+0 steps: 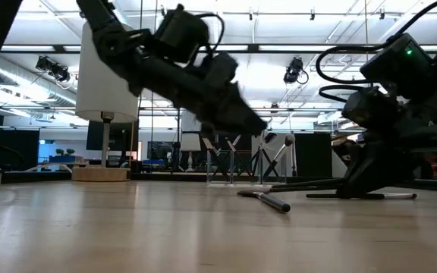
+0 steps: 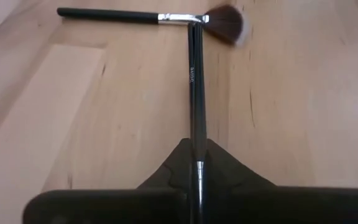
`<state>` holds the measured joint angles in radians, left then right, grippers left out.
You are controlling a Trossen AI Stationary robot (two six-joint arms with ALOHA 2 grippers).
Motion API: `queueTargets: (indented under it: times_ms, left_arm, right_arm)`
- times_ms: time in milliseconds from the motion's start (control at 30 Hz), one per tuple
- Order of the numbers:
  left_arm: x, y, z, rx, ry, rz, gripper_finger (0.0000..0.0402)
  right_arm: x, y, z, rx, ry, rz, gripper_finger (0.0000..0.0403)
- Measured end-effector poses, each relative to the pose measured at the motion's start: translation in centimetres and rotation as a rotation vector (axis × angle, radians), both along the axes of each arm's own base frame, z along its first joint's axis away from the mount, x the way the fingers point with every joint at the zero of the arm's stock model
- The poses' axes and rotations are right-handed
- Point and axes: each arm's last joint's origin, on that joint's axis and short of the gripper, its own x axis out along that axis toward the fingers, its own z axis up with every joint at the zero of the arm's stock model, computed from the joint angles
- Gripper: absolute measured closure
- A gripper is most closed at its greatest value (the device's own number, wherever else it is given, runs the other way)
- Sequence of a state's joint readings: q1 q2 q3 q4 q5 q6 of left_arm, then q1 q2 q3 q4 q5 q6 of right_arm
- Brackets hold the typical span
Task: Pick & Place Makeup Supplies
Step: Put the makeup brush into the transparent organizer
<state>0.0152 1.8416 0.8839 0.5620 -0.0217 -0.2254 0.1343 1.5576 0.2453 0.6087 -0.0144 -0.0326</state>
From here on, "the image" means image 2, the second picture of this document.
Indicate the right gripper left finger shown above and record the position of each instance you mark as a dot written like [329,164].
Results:
[120,208]

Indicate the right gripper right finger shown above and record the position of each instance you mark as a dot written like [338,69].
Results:
[275,205]

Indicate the thin black makeup brush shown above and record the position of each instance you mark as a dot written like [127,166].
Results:
[197,93]

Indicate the black fan makeup brush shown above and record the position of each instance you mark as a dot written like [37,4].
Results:
[222,21]

